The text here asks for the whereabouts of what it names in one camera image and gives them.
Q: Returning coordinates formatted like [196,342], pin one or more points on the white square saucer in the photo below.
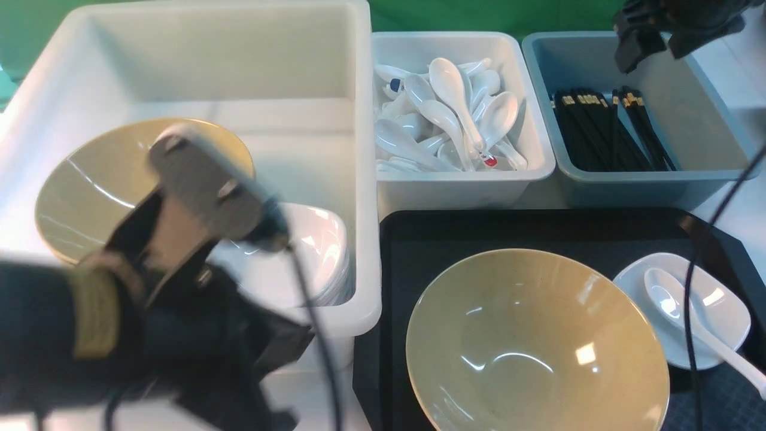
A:
[723,313]

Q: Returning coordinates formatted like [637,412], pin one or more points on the pile of white spoons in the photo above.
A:
[452,118]

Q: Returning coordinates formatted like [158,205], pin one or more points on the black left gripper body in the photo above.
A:
[199,333]

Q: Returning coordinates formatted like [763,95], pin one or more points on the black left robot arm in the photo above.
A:
[71,337]

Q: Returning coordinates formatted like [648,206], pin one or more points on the blue chopstick bin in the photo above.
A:
[701,135]

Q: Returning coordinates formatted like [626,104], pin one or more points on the yellow noodle bowl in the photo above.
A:
[522,339]

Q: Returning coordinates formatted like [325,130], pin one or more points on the white ceramic soup spoon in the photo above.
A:
[673,301]

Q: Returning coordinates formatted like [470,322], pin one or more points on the stacked yellow bowls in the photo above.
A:
[90,191]

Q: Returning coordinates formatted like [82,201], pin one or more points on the green backdrop cloth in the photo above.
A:
[26,26]

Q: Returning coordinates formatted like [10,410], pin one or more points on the stack of white saucers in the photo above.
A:
[320,239]

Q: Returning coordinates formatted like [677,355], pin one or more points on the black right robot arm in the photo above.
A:
[645,28]

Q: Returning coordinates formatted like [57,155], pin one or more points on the bundle of black chopsticks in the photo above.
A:
[609,133]

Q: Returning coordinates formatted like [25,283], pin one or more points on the white spoon bin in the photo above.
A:
[413,51]

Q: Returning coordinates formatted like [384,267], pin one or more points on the large white plastic tub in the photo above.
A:
[292,78]

